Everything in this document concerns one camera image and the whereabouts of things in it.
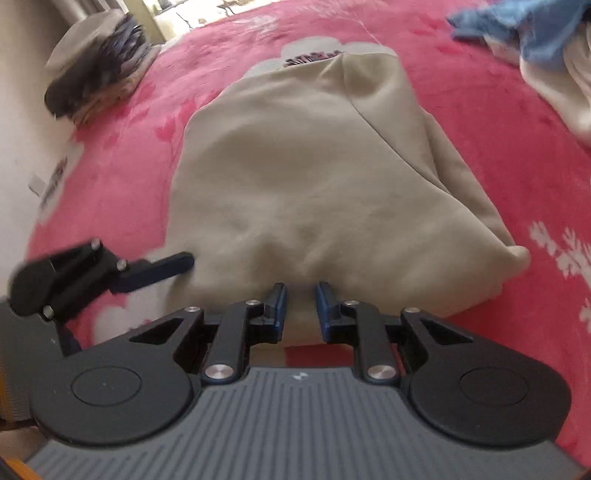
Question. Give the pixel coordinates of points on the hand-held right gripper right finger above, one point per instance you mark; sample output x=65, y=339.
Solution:
x=323, y=304

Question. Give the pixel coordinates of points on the white garment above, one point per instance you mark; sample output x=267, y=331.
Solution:
x=563, y=92

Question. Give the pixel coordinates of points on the beige zip hoodie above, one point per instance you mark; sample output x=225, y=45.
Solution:
x=300, y=184

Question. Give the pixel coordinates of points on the pink floral blanket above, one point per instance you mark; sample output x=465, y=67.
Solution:
x=485, y=161

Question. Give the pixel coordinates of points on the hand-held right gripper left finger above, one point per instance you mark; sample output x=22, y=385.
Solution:
x=279, y=300

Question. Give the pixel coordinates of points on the stack of folded clothes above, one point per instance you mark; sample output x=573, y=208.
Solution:
x=97, y=64

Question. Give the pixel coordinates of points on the white wall socket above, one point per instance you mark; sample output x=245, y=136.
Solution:
x=36, y=183

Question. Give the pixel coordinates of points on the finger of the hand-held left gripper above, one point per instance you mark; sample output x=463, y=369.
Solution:
x=152, y=272

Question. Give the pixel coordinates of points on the blue garment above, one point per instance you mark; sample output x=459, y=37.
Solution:
x=531, y=27

